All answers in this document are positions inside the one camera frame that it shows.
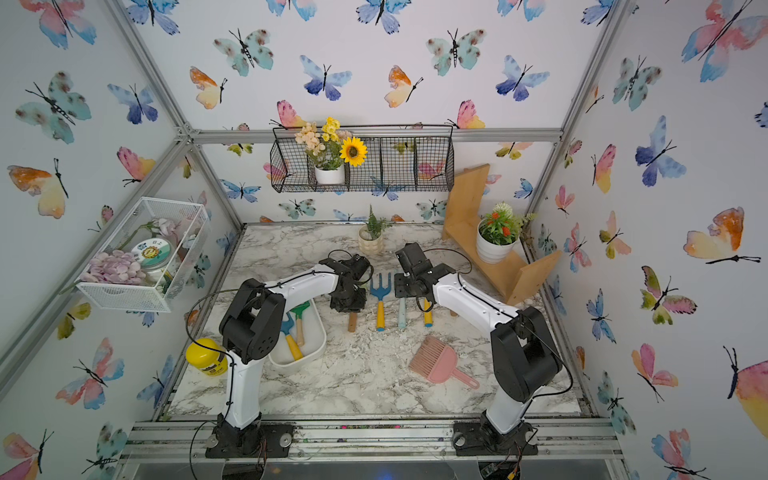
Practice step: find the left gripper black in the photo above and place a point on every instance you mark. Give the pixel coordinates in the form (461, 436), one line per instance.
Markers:
(361, 305)

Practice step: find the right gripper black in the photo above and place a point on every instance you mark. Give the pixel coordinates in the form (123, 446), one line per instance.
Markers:
(398, 285)

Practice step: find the green rake wooden handle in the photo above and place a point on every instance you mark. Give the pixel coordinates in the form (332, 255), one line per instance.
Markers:
(352, 322)

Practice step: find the dark blue rake yellow handle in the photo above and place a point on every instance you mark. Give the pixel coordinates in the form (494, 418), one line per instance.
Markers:
(427, 313)

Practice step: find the white storage box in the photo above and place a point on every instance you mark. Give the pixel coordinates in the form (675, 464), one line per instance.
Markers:
(310, 334)

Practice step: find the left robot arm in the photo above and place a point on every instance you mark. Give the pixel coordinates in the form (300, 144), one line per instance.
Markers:
(251, 328)

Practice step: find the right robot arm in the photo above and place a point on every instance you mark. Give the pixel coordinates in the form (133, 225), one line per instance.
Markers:
(525, 357)

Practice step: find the pink hand brush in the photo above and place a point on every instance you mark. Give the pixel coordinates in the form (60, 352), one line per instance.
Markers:
(437, 363)

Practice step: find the small woven pot plant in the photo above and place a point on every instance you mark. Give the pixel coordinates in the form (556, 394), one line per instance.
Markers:
(370, 236)

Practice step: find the white pot red flowers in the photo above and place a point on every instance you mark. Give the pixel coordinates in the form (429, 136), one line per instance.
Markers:
(498, 231)

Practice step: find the wooden zigzag shelf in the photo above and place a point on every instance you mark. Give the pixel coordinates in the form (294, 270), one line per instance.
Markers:
(515, 279)

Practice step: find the white pot yellow flowers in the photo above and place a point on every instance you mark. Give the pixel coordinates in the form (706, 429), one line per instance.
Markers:
(331, 150)

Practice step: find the yellow round container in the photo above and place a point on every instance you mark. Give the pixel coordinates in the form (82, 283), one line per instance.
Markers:
(208, 357)

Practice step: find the round tin in basket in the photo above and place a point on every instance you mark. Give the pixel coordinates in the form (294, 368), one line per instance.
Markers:
(153, 253)

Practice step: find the purple artificial flowers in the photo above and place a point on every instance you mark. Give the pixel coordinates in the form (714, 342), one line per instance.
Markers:
(117, 267)

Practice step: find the blue trowel yellow handle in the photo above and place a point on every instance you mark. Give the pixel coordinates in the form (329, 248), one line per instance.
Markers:
(291, 339)

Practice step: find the black wire wall basket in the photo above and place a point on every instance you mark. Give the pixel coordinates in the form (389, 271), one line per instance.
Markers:
(399, 159)

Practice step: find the white mesh wall basket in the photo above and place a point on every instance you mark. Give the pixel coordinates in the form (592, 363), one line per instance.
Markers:
(186, 225)

